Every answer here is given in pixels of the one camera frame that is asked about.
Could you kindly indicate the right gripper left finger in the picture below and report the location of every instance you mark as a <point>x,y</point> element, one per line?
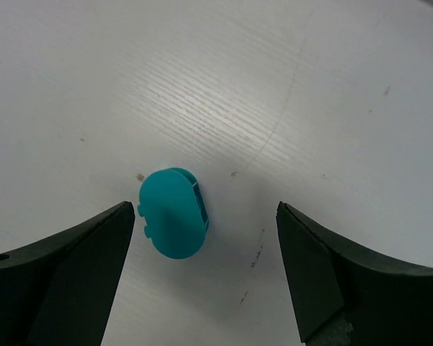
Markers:
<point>60,290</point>

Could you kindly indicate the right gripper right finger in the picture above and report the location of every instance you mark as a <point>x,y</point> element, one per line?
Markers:
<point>346,294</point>

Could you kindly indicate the cyan rounded lego brick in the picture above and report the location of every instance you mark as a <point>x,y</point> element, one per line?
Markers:
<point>171,203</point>

